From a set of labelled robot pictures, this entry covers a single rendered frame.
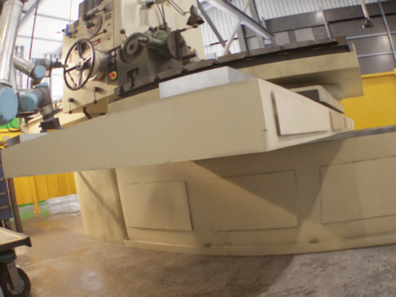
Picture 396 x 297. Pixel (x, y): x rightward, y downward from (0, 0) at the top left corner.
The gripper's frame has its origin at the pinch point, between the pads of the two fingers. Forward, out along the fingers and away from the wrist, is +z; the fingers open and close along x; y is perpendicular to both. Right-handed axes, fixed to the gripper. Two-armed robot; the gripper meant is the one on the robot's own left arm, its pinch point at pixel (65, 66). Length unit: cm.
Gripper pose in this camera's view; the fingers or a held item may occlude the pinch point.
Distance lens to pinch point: 240.0
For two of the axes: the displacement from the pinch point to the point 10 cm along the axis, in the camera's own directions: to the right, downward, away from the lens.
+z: 5.0, -0.6, 8.6
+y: 0.8, -9.9, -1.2
